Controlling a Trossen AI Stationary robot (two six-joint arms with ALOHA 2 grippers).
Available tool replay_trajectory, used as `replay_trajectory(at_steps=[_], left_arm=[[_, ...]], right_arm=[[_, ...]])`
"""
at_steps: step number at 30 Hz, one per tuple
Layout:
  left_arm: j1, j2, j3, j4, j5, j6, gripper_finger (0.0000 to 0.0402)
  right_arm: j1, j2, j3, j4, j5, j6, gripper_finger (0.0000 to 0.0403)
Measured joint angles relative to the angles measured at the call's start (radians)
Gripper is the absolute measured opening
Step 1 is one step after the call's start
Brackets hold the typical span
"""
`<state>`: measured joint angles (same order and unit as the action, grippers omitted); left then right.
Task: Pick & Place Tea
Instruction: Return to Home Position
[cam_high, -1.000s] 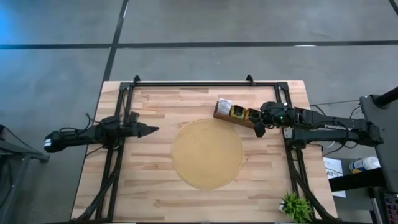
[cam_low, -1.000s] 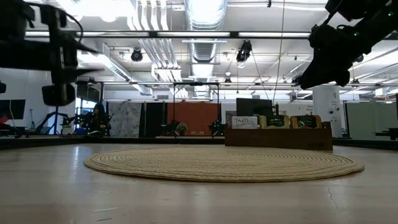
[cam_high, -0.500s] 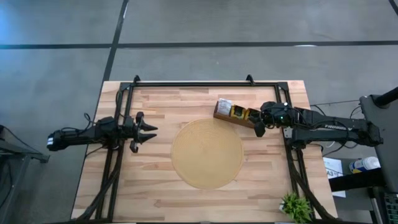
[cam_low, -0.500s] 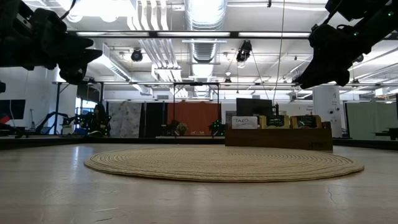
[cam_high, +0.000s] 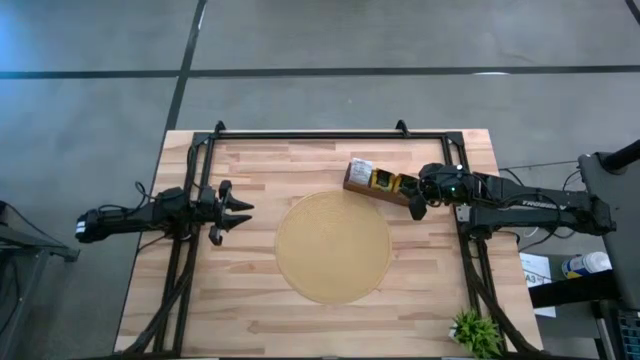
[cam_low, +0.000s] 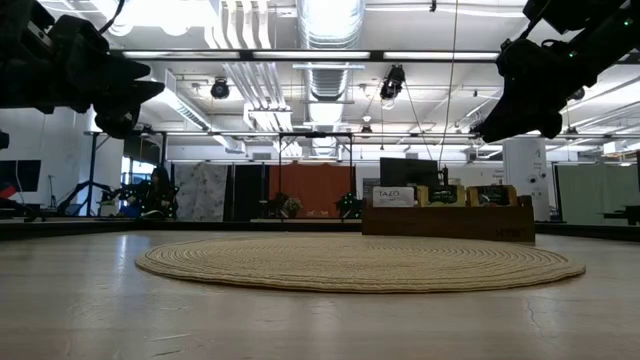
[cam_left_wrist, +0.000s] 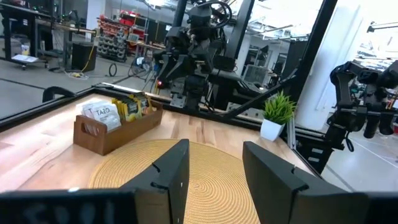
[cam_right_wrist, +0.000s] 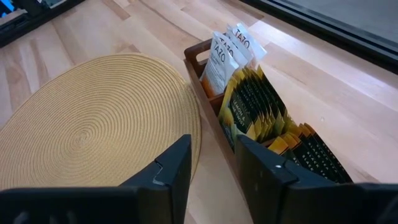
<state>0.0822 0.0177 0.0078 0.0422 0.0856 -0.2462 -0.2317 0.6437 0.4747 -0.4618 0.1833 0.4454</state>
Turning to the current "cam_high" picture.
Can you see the brown wooden tea organizer box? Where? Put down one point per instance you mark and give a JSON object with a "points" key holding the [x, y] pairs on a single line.
{"points": [[370, 192]]}

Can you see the round woven straw placemat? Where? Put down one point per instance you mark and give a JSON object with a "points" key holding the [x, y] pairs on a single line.
{"points": [[332, 250]]}

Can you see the white orange Tazo tea packet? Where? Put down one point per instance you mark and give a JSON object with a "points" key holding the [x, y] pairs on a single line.
{"points": [[360, 171]]}

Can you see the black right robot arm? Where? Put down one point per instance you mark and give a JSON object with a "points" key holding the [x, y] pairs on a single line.
{"points": [[540, 207]]}

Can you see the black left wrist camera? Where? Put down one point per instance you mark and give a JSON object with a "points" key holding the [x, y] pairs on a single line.
{"points": [[207, 199]]}

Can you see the black side table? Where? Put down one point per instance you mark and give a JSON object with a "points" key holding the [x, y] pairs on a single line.
{"points": [[565, 292]]}

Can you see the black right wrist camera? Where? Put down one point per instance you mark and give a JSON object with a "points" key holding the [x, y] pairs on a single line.
{"points": [[418, 207]]}

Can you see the black metal cart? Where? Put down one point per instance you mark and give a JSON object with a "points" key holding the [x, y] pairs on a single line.
{"points": [[30, 245]]}

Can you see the black aluminium table frame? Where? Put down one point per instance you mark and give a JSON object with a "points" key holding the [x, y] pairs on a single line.
{"points": [[325, 135]]}

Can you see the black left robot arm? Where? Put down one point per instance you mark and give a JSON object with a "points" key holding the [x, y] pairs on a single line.
{"points": [[130, 217]]}

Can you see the grey desk panel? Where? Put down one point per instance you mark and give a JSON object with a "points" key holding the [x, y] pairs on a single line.
{"points": [[620, 260]]}

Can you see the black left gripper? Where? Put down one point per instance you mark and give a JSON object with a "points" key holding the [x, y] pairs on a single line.
{"points": [[212, 220]]}

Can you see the yellow tea packet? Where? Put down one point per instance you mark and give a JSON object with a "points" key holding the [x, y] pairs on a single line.
{"points": [[406, 185]]}

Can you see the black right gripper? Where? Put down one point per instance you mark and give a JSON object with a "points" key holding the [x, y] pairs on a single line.
{"points": [[445, 182]]}

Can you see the white blue wipes canister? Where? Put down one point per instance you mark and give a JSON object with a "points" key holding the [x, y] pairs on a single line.
{"points": [[587, 263]]}

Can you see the small green potted plant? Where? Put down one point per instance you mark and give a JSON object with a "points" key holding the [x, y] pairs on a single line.
{"points": [[477, 332]]}

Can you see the white paper sheet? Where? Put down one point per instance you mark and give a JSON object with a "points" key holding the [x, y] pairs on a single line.
{"points": [[535, 275]]}

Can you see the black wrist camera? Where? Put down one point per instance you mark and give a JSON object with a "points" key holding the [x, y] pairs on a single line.
{"points": [[207, 199], [418, 207]]}

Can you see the green tea packet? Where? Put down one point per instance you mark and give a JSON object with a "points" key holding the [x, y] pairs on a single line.
{"points": [[383, 180]]}

